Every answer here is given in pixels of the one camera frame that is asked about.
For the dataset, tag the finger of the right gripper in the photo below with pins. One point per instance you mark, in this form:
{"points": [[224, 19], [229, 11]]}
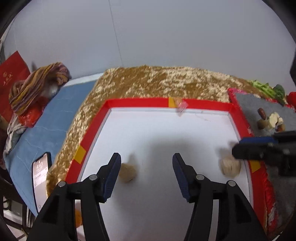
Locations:
{"points": [[276, 138], [249, 151]]}

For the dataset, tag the smartphone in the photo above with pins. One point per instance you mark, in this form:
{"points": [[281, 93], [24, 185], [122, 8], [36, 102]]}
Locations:
{"points": [[40, 168]]}

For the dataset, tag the gold sequin tablecloth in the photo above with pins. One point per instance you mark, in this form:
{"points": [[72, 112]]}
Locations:
{"points": [[144, 82]]}

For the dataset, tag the green bok choy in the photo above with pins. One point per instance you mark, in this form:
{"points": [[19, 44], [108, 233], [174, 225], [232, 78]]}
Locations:
{"points": [[277, 93]]}

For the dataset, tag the orange kumquat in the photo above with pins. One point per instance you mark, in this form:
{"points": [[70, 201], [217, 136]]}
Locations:
{"points": [[78, 218]]}

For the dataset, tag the blue bench cushion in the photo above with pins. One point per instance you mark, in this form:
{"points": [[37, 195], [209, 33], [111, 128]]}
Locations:
{"points": [[47, 135]]}

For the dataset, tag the red gift bag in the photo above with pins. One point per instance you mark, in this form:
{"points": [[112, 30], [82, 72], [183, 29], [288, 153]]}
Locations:
{"points": [[11, 71]]}

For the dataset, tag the striped knitted scarf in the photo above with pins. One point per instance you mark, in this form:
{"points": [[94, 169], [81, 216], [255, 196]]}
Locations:
{"points": [[23, 93]]}

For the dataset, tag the brown longan small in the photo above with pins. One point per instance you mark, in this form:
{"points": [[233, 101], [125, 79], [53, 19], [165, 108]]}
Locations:
{"points": [[262, 124]]}

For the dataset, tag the white tray red rim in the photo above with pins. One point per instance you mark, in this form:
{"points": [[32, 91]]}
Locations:
{"points": [[147, 132]]}

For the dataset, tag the grey felt mat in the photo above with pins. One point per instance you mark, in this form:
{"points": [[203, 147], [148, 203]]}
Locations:
{"points": [[284, 187]]}

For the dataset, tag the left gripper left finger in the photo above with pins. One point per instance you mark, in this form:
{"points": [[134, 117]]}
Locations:
{"points": [[56, 220]]}

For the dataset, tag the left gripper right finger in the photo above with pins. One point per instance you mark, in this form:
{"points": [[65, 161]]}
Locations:
{"points": [[236, 217]]}

